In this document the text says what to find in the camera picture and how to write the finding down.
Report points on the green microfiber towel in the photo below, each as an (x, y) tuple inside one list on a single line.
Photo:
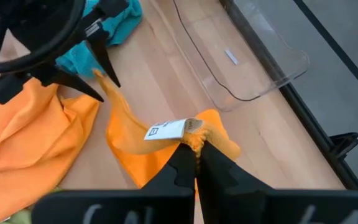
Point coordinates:
[(20, 218)]

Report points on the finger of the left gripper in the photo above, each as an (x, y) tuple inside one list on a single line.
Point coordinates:
[(99, 46), (54, 77)]

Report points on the teal microfiber towel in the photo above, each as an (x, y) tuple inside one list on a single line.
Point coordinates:
[(123, 25)]

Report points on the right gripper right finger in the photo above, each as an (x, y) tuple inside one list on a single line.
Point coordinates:
[(235, 199)]

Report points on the clear plastic bin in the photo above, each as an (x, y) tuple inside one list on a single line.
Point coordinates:
[(244, 62)]

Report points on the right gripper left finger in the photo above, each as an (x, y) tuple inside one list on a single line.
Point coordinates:
[(166, 202)]

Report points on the large orange microfiber towel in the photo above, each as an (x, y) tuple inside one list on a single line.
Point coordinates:
[(26, 149)]

